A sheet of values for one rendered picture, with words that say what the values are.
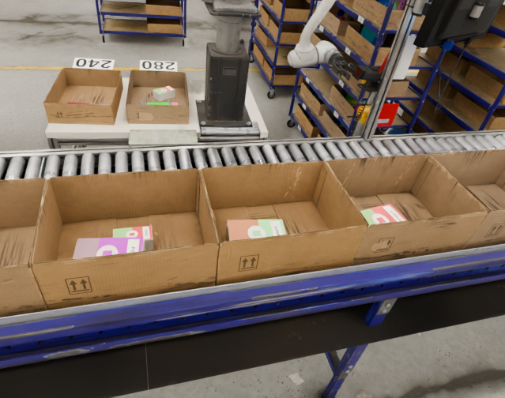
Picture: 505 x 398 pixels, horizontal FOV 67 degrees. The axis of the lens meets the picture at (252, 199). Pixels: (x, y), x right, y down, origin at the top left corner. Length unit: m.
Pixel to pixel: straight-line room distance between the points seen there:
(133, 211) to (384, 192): 0.85
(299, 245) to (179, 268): 0.30
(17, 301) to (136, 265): 0.26
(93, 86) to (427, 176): 1.66
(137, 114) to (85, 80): 0.46
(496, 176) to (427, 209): 0.39
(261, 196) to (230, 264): 0.34
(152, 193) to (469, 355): 1.79
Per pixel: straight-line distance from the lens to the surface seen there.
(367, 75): 1.89
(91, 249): 1.02
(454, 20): 1.81
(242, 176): 1.14
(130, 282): 0.95
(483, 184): 1.73
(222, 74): 1.82
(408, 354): 2.16
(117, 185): 1.11
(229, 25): 1.79
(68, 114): 1.91
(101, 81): 2.22
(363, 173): 1.32
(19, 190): 1.15
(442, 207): 1.40
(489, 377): 2.33
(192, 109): 2.03
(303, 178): 1.22
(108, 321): 0.95
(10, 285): 0.96
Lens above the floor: 1.70
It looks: 40 degrees down
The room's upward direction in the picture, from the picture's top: 9 degrees clockwise
